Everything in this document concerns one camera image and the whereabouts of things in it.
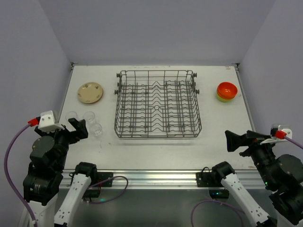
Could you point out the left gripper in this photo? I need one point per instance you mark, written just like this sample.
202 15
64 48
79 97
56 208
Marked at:
65 134

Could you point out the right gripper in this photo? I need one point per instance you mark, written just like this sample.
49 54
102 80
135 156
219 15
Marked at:
250 141

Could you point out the clear glass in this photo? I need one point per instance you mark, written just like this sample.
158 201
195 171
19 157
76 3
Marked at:
71 114
89 117
96 130

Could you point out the small cream plate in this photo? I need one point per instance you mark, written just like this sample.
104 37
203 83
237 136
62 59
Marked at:
90 92

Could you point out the lime green bowl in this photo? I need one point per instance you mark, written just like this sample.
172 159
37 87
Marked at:
222 99

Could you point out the orange bowl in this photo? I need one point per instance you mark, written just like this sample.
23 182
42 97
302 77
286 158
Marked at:
227 90

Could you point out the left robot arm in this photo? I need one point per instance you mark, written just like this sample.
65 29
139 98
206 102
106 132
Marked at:
45 174

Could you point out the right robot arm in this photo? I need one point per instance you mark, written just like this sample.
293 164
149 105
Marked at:
283 176

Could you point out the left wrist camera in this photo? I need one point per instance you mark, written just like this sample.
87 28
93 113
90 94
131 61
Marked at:
48 122

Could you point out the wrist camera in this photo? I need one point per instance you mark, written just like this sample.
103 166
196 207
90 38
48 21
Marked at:
278 133
48 122

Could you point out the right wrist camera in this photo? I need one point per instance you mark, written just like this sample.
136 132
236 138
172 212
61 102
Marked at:
278 133

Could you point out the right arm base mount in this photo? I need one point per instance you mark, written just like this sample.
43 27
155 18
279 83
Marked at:
204 179

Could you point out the grey wire dish rack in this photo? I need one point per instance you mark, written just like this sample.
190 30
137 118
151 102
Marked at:
157 104

